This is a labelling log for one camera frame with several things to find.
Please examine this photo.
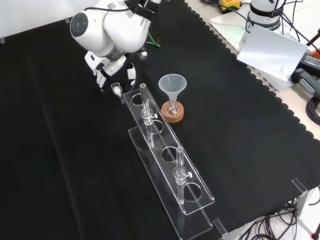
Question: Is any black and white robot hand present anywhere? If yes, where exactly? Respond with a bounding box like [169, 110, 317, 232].
[84, 51, 137, 93]

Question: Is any clear glass weighing funnel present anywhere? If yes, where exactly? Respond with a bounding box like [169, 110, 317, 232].
[110, 82, 126, 105]

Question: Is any translucent plastic funnel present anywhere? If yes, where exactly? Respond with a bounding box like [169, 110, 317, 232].
[157, 73, 188, 113]

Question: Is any clear acrylic funnel stand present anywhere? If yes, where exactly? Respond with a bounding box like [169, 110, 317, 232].
[122, 83, 216, 239]

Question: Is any small round-bottom glass flask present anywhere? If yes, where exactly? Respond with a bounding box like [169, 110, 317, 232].
[166, 98, 180, 116]

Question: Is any black cloth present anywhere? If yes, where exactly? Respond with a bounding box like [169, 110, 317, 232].
[0, 0, 320, 240]

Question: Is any pale board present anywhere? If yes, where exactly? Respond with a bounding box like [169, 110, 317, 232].
[208, 9, 297, 92]

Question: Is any yellow stop button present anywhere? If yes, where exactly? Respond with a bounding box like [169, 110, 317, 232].
[219, 0, 243, 14]

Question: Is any white paper sheet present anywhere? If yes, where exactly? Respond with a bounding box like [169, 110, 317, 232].
[236, 23, 310, 82]

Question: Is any black grey clamp device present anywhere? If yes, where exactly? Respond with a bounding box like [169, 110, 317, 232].
[291, 67, 320, 99]

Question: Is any black and orange power box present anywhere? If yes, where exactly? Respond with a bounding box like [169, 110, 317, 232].
[298, 48, 320, 74]

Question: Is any red tripod foot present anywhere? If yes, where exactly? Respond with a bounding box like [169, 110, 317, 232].
[309, 223, 320, 240]

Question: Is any green cable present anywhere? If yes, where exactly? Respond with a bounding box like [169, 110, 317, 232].
[147, 26, 161, 49]

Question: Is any cork ring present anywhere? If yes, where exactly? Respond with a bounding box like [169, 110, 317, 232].
[160, 101, 186, 125]

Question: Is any clear acrylic corner bracket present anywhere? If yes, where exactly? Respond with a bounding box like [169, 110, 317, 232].
[291, 177, 309, 214]
[212, 217, 229, 238]

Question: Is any coiled black cable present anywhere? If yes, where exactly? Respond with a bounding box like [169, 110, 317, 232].
[305, 95, 320, 129]

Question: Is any black cable bundle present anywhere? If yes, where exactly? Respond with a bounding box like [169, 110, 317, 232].
[223, 198, 307, 240]

